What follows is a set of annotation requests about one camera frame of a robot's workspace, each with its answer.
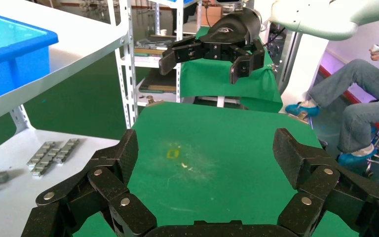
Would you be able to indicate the brown cardboard box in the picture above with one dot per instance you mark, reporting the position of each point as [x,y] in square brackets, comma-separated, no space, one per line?
[210,16]

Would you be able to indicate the white paper cup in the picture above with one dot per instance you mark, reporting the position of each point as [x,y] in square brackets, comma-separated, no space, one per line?
[163,32]

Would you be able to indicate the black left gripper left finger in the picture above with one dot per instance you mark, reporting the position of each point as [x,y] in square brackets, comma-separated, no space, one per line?
[78,202]

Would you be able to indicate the small white held object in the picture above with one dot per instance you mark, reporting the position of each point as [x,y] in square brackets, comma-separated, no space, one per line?
[376,48]

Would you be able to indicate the white upright column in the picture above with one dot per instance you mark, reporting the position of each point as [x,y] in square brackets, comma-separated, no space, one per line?
[307,72]

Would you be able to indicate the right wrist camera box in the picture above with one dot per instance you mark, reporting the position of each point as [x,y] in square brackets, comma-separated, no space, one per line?
[228,2]

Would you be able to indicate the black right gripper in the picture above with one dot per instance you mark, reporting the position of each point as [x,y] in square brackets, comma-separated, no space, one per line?
[232,29]

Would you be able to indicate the seated person in jeans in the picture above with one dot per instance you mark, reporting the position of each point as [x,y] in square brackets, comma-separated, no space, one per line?
[356,78]

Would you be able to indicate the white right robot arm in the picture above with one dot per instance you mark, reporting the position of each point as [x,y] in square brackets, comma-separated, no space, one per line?
[323,16]

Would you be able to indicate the white slotted storage rack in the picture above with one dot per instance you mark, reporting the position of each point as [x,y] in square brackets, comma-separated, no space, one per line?
[179,19]

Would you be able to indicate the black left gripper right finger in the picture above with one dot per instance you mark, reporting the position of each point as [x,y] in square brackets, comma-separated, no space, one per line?
[340,202]

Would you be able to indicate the large blue plastic parts bin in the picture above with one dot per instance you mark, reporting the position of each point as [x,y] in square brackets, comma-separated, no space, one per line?
[9,65]

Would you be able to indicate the white metal shelf rack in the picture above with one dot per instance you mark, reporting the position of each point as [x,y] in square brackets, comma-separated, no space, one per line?
[78,42]

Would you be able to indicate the blue shoe cover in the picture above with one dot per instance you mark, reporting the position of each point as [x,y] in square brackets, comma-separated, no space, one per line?
[354,158]
[302,109]

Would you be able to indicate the green table cloth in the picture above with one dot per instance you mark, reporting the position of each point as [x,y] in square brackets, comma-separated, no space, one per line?
[209,183]

